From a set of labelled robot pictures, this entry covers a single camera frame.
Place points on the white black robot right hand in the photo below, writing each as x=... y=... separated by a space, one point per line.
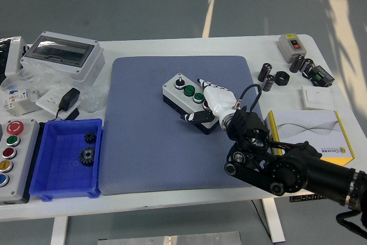
x=219 y=98

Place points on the four-button grey control box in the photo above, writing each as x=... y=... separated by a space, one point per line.
x=173 y=95

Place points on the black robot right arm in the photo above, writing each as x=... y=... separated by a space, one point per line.
x=286 y=170

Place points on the five-button grey control box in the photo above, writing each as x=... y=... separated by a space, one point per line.
x=23 y=170

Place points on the black cylindrical capacitor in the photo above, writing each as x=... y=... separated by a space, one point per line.
x=306 y=67
x=264 y=72
x=268 y=83
x=296 y=63

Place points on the black hex nut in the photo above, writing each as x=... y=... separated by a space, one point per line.
x=278 y=80

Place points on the grey-blue table mat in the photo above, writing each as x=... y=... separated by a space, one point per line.
x=143 y=156

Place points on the yellow and white cardboard box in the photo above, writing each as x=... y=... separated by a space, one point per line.
x=315 y=127

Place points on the black module with green terminal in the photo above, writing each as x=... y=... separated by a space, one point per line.
x=322 y=76

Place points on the clear plastic bag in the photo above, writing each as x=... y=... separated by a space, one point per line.
x=91 y=98

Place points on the black table control panel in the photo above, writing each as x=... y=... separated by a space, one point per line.
x=304 y=198

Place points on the small black bevel gear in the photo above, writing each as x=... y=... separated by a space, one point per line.
x=90 y=137

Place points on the white table leg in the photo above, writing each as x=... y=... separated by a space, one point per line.
x=273 y=222
x=58 y=230

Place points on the large black bevel gear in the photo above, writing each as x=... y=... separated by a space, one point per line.
x=86 y=156

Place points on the silver metal plate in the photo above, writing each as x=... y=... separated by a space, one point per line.
x=172 y=239

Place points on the black power adapter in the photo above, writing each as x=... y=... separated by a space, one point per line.
x=70 y=98

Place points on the blue plastic bin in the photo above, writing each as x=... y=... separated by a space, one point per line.
x=57 y=176

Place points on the white circuit breaker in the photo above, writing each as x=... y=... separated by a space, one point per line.
x=17 y=104

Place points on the white and black device box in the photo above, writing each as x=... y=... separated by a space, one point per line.
x=14 y=55

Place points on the grey two-button switch box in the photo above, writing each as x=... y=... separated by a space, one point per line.
x=286 y=47

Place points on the white wall switch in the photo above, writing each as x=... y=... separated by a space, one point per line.
x=317 y=98

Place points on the white enclosure with clear lid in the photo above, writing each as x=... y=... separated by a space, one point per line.
x=86 y=67

